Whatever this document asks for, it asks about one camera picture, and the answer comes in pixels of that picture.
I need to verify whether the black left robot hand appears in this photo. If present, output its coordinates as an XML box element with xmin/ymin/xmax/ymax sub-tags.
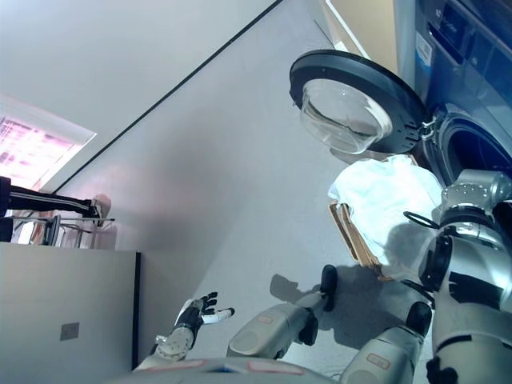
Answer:
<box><xmin>174</xmin><ymin>290</ymin><xmax>237</xmax><ymax>334</ymax></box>

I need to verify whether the metal clothes drying rack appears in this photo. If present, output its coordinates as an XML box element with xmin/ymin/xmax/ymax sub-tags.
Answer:
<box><xmin>0</xmin><ymin>191</ymin><xmax>117</xmax><ymax>250</ymax></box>

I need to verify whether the brown wicker laundry basket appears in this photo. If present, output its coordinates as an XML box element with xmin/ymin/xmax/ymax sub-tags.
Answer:
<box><xmin>327</xmin><ymin>199</ymin><xmax>396</xmax><ymax>283</ymax></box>

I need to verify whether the grey front-load washing machine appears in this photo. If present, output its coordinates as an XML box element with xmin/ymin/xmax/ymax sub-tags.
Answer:
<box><xmin>411</xmin><ymin>0</ymin><xmax>512</xmax><ymax>201</ymax></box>

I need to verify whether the white partition panel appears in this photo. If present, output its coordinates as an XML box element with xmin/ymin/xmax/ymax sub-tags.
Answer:
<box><xmin>0</xmin><ymin>241</ymin><xmax>142</xmax><ymax>384</ymax></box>

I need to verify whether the dark striped garment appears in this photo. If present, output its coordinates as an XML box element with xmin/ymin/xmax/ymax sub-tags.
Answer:
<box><xmin>0</xmin><ymin>175</ymin><xmax>100</xmax><ymax>219</ymax></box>

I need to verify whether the silver right robot leg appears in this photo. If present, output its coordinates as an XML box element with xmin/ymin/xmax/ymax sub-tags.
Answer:
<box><xmin>341</xmin><ymin>301</ymin><xmax>434</xmax><ymax>384</ymax></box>

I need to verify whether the white cloth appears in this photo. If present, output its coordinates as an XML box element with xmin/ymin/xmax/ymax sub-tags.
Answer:
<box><xmin>327</xmin><ymin>154</ymin><xmax>450</xmax><ymax>281</ymax></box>

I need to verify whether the round glass washer door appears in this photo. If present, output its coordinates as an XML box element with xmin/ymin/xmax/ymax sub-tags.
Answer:
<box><xmin>288</xmin><ymin>49</ymin><xmax>435</xmax><ymax>156</ymax></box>

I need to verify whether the white shelf unit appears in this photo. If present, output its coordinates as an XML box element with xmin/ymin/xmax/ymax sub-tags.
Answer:
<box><xmin>318</xmin><ymin>0</ymin><xmax>397</xmax><ymax>62</ymax></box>

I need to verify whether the small blue white sticker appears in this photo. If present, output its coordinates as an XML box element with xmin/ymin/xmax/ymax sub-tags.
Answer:
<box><xmin>414</xmin><ymin>30</ymin><xmax>436</xmax><ymax>75</ymax></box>

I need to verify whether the grey wall socket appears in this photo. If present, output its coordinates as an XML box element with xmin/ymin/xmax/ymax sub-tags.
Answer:
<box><xmin>60</xmin><ymin>321</ymin><xmax>81</xmax><ymax>342</ymax></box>

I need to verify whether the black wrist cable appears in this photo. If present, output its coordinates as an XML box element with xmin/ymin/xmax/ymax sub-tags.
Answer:
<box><xmin>402</xmin><ymin>210</ymin><xmax>442</xmax><ymax>230</ymax></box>

